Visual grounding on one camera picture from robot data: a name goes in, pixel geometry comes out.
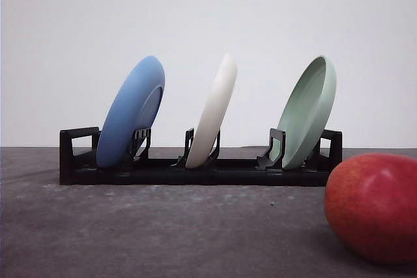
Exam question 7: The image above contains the white plate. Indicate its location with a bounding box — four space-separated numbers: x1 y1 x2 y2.
186 53 238 169

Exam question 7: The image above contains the blue plate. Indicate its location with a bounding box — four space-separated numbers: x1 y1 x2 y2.
96 56 165 169

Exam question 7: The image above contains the black plate rack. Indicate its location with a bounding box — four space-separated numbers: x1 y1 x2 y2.
59 111 343 187

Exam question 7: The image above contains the green plate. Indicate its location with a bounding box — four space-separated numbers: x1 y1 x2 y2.
276 55 337 169

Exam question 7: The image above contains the red pomegranate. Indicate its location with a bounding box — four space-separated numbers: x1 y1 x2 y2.
324 153 417 264

